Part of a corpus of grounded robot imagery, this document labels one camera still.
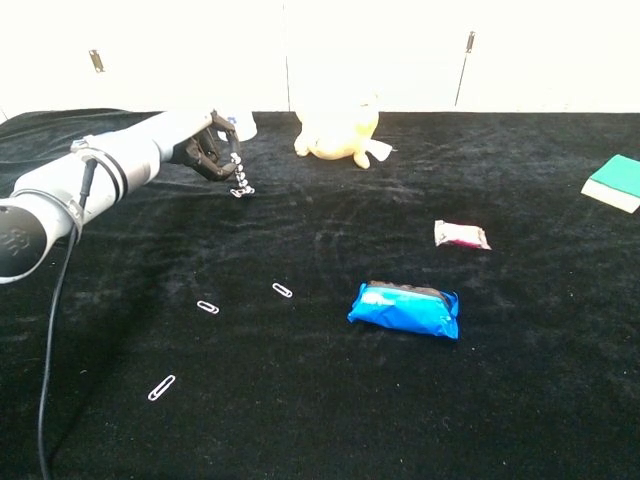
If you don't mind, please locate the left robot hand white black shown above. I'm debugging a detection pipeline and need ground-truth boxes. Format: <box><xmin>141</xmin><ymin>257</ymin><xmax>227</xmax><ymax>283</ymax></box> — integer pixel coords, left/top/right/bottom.
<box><xmin>153</xmin><ymin>108</ymin><xmax>244</xmax><ymax>184</ymax></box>

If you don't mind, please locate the silver beaded magnetic stick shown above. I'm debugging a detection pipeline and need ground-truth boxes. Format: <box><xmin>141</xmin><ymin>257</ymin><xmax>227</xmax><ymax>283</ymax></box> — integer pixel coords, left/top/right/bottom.
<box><xmin>229</xmin><ymin>151</ymin><xmax>251</xmax><ymax>195</ymax></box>

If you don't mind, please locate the yellow plush toy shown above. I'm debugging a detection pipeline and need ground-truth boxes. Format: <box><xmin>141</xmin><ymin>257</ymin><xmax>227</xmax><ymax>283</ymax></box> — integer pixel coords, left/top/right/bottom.
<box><xmin>293</xmin><ymin>97</ymin><xmax>397</xmax><ymax>170</ymax></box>

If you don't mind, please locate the woven folding screen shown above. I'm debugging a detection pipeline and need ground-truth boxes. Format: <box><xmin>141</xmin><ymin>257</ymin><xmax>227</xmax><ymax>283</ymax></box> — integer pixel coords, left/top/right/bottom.
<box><xmin>0</xmin><ymin>0</ymin><xmax>640</xmax><ymax>121</ymax></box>

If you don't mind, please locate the blue snack package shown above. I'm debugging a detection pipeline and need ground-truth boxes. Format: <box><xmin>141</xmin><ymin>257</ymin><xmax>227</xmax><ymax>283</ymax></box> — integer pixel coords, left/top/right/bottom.
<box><xmin>346</xmin><ymin>280</ymin><xmax>461</xmax><ymax>341</ymax></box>

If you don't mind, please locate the small red snack packet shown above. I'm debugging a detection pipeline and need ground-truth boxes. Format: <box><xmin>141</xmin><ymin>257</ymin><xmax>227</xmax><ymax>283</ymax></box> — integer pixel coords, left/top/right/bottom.
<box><xmin>433</xmin><ymin>219</ymin><xmax>493</xmax><ymax>251</ymax></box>

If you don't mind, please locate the black velvet tablecloth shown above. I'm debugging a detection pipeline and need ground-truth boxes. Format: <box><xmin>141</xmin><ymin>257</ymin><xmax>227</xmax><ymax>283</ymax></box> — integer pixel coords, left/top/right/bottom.
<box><xmin>0</xmin><ymin>108</ymin><xmax>640</xmax><ymax>480</ymax></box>

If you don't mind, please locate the green yellow scouring sponge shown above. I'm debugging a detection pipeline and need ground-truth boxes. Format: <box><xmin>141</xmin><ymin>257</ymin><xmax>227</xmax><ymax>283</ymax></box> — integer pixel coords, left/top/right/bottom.
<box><xmin>580</xmin><ymin>153</ymin><xmax>640</xmax><ymax>215</ymax></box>

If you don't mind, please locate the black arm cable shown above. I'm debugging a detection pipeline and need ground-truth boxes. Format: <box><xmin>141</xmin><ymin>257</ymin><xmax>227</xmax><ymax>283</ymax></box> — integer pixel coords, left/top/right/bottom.
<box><xmin>36</xmin><ymin>156</ymin><xmax>99</xmax><ymax>480</ymax></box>

